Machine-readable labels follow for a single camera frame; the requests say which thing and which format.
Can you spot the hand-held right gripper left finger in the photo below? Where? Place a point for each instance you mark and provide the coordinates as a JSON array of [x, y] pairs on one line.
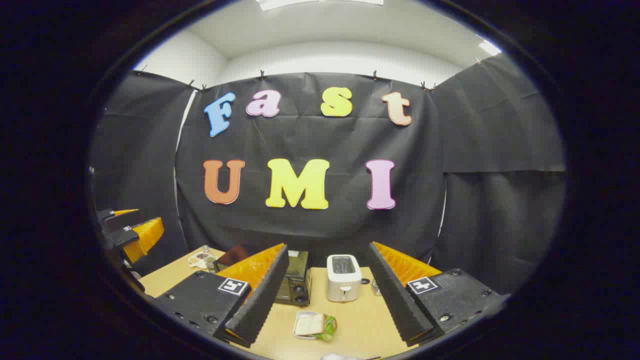
[[260, 295]]

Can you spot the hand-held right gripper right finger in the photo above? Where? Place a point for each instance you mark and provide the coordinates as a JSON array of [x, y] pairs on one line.
[[395, 295]]

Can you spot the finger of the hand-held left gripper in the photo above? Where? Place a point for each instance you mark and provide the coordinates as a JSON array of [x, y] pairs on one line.
[[120, 237], [107, 216]]

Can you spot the black electric oven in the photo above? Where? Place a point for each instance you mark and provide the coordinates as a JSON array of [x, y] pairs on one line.
[[297, 280]]

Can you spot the sandwich with lettuce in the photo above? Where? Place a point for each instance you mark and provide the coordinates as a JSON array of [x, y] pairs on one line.
[[325, 327]]

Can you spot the white toaster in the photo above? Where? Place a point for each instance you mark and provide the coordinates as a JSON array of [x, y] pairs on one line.
[[344, 280]]

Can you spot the white rectangular tray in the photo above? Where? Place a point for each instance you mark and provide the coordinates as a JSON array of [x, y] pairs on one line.
[[298, 336]]

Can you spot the white sectioned snack plate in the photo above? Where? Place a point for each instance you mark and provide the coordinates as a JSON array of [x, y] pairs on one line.
[[200, 260]]

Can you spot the ceiling light panel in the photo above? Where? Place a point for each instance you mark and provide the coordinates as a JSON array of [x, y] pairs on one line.
[[310, 3], [489, 48]]

